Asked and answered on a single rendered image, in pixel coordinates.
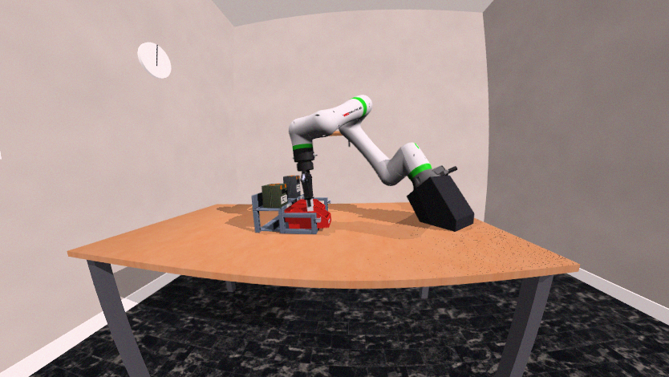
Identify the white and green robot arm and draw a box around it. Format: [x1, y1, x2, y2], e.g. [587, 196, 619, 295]
[289, 95, 457, 190]

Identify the grey metal shelf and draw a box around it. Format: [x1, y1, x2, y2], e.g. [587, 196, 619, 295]
[251, 193, 331, 234]

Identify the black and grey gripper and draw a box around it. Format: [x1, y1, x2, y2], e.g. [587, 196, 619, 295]
[297, 162, 314, 212]

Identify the dark grey case with orange latches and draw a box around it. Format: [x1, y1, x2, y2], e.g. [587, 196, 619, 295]
[283, 176, 301, 198]

